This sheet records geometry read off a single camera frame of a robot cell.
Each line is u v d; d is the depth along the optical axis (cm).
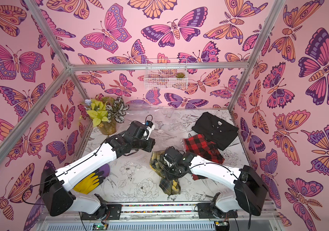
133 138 59
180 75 92
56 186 40
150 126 69
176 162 61
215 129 106
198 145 99
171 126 109
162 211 75
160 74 100
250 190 41
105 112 85
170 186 73
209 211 73
